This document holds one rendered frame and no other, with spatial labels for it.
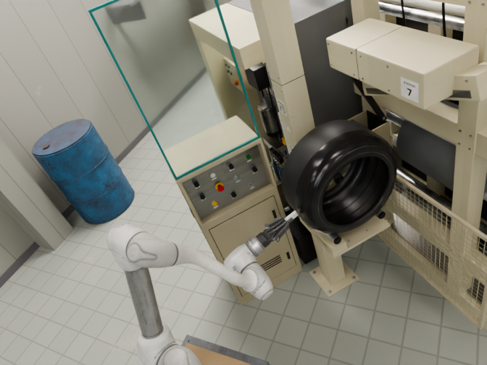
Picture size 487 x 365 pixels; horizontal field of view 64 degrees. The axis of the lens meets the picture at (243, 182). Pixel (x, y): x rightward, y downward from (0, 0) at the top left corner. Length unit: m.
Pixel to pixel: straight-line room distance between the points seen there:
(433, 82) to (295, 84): 0.67
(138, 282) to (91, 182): 2.57
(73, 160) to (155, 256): 2.67
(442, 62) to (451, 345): 1.79
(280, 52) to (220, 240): 1.27
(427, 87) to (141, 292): 1.38
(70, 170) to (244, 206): 2.16
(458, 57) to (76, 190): 3.58
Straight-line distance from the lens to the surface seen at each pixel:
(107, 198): 4.35
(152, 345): 1.95
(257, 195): 2.48
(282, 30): 1.85
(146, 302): 1.82
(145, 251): 1.51
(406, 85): 1.61
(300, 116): 2.04
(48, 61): 4.88
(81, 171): 4.15
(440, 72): 1.57
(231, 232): 2.55
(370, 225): 2.28
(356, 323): 2.87
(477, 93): 1.59
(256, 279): 1.83
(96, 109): 5.20
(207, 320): 3.14
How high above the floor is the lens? 2.50
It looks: 38 degrees down
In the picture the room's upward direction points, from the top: 21 degrees counter-clockwise
